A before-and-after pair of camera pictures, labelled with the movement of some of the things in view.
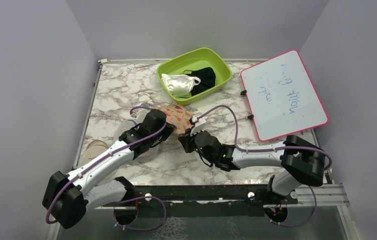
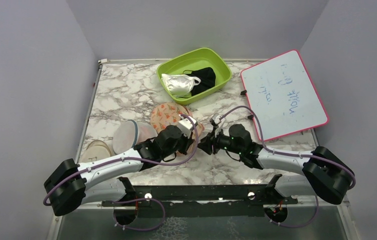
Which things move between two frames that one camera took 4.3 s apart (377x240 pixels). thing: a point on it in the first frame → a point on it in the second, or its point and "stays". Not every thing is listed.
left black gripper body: x=163 y=135 → x=181 y=146
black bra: x=207 y=76 stays
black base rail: x=201 y=200 stays
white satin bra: x=180 y=85 stays
